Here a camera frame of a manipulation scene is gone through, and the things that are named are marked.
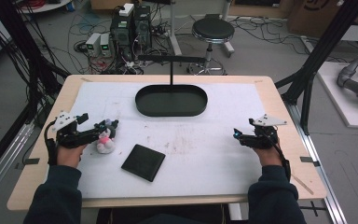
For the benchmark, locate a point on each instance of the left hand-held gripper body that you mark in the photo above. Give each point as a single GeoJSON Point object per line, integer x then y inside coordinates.
{"type": "Point", "coordinates": [66, 130]}

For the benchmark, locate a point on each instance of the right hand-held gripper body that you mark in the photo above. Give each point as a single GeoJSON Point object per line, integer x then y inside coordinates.
{"type": "Point", "coordinates": [262, 133]}

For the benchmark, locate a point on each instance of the white and black plush toy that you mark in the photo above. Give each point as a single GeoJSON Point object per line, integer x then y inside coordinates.
{"type": "Point", "coordinates": [105, 144]}

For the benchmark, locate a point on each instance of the person's right hand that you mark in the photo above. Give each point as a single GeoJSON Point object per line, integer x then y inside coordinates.
{"type": "Point", "coordinates": [268, 156]}

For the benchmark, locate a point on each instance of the person's left hand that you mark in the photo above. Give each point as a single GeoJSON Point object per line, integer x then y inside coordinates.
{"type": "Point", "coordinates": [70, 155]}

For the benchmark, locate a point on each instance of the black tape strip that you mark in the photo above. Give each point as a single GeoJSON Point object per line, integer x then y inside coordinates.
{"type": "Point", "coordinates": [31, 161]}
{"type": "Point", "coordinates": [308, 160]}

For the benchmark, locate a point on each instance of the white table mat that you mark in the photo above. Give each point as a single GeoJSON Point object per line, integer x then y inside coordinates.
{"type": "Point", "coordinates": [199, 161]}

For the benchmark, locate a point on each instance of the black square wallet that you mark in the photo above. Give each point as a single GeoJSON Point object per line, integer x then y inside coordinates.
{"type": "Point", "coordinates": [143, 162]}

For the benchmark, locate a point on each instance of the black oval tray with stand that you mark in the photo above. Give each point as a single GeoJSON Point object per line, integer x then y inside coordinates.
{"type": "Point", "coordinates": [171, 102]}

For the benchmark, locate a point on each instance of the white floor platform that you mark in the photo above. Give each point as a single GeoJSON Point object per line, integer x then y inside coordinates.
{"type": "Point", "coordinates": [338, 102]}

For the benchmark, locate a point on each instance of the grey power supply unit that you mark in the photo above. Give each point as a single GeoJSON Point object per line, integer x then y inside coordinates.
{"type": "Point", "coordinates": [93, 43]}
{"type": "Point", "coordinates": [105, 44]}

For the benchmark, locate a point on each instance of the black computer tower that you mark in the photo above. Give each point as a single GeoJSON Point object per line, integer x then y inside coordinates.
{"type": "Point", "coordinates": [121, 31]}
{"type": "Point", "coordinates": [142, 26]}

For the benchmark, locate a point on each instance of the white power strip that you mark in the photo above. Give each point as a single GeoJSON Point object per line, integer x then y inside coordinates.
{"type": "Point", "coordinates": [308, 44]}

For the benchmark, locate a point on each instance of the black round stool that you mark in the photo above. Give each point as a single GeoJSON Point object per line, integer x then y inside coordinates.
{"type": "Point", "coordinates": [213, 29]}

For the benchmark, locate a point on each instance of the white box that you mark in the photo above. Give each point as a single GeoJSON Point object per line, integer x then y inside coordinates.
{"type": "Point", "coordinates": [126, 9]}

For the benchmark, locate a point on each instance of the white table leg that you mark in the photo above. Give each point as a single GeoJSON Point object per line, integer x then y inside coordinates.
{"type": "Point", "coordinates": [174, 28]}

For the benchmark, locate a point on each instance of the cardboard box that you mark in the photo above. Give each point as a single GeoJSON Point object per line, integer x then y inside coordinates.
{"type": "Point", "coordinates": [317, 15]}

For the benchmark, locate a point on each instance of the aluminium rail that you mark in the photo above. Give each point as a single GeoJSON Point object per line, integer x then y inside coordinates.
{"type": "Point", "coordinates": [3, 161]}
{"type": "Point", "coordinates": [318, 161]}

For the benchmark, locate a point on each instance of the black frame post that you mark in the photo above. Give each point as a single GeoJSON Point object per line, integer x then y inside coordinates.
{"type": "Point", "coordinates": [21, 40]}
{"type": "Point", "coordinates": [320, 53]}

